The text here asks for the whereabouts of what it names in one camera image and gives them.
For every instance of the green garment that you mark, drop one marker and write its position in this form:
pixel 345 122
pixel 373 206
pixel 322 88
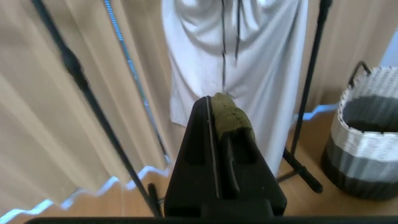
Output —
pixel 228 115

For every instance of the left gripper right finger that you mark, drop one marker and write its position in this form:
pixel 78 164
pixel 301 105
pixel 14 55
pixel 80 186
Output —
pixel 258 186

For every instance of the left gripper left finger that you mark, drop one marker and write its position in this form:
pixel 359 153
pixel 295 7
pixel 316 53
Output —
pixel 192 186

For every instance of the white laundry basket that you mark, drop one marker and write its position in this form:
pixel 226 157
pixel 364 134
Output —
pixel 363 146

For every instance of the pale grey shorts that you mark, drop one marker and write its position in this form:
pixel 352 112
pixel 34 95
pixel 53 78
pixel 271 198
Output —
pixel 264 77

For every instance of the black clothes rack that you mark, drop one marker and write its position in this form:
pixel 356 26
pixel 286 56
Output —
pixel 74 68

